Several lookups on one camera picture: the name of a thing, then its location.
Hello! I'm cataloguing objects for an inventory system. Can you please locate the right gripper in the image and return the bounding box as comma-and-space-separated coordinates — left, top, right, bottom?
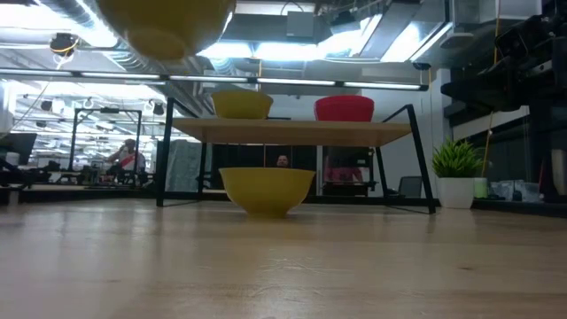
440, 12, 567, 113

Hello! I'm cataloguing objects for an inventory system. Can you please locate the yellow patterned mini bowl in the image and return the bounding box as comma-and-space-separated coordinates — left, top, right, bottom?
218, 167, 317, 218
96, 0, 237, 62
211, 90, 275, 121

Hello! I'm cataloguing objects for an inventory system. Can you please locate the light green cup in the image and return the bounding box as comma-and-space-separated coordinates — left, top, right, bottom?
472, 176, 489, 199

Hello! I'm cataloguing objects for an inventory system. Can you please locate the green plant in white pot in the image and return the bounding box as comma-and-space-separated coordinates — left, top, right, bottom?
431, 136, 484, 210

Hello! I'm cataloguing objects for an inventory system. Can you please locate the grey background chair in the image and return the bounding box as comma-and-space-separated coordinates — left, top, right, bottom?
398, 175, 424, 199

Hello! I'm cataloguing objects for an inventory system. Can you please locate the grey ceiling box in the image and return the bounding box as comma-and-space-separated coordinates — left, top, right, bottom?
285, 10, 316, 39

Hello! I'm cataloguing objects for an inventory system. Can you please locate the long LED light bar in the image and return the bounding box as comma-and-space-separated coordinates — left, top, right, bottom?
0, 68, 429, 92

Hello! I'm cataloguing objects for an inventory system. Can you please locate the wooden shelf with black legs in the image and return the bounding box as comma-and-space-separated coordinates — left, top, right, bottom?
155, 97, 438, 216

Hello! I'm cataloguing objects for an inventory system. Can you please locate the black round ceiling device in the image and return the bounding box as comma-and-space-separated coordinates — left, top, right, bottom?
48, 32, 82, 57

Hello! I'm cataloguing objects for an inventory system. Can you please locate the computer monitor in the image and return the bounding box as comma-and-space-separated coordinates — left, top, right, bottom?
0, 131, 39, 167

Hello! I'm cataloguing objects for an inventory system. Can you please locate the yellow power cable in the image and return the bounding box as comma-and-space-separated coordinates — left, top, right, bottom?
484, 0, 502, 155

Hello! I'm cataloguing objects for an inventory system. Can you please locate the black aluminium frame rail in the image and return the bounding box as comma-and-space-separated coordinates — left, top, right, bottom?
0, 184, 157, 206
471, 198, 567, 219

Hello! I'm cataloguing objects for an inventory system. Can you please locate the black background metal frame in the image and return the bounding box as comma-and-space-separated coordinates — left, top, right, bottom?
70, 107, 144, 172

